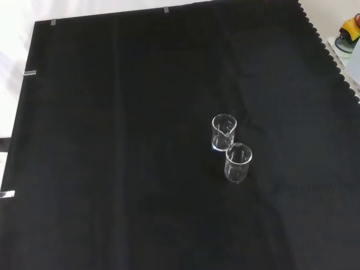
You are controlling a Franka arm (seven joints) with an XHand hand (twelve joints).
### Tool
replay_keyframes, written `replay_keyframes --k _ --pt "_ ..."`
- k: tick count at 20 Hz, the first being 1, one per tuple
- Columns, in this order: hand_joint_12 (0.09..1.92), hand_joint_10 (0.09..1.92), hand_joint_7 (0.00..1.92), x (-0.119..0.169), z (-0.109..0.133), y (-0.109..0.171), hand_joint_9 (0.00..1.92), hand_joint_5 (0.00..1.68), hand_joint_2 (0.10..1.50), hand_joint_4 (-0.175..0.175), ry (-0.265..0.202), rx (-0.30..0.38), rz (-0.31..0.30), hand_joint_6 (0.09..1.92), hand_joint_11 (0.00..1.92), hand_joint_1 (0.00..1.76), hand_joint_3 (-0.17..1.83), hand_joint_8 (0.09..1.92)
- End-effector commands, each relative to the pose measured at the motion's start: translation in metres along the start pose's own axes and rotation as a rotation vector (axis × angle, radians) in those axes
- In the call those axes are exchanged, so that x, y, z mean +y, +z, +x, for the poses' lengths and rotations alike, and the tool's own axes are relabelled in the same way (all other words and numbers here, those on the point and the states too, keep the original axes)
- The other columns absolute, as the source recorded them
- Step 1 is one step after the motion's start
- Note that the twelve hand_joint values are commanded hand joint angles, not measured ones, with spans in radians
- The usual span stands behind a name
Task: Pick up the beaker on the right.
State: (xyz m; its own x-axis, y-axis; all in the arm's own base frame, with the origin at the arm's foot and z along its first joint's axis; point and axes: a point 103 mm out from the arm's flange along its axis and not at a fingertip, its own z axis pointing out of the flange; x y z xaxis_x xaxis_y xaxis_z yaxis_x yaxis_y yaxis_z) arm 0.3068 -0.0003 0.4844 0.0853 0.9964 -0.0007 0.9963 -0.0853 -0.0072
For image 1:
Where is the pale board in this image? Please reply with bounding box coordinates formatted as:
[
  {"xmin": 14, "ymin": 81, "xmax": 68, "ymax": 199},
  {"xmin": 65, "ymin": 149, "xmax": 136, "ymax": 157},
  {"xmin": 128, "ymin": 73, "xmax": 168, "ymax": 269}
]
[{"xmin": 326, "ymin": 35, "xmax": 360, "ymax": 104}]

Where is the clear glass beaker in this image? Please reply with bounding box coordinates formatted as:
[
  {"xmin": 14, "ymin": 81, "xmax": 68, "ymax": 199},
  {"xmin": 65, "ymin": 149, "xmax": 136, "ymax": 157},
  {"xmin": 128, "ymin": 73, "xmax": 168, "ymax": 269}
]
[
  {"xmin": 224, "ymin": 142, "xmax": 253, "ymax": 183},
  {"xmin": 211, "ymin": 113, "xmax": 238, "ymax": 152}
]

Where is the yellow stop button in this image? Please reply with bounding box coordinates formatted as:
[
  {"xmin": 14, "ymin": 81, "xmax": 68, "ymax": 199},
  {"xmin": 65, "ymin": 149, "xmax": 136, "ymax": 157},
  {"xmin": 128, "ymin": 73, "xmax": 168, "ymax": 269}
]
[{"xmin": 339, "ymin": 11, "xmax": 360, "ymax": 45}]

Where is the black cloth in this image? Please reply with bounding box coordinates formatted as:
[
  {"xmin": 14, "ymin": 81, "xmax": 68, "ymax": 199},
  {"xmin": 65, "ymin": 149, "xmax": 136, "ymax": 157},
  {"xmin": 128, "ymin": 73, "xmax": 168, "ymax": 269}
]
[{"xmin": 0, "ymin": 0, "xmax": 360, "ymax": 270}]

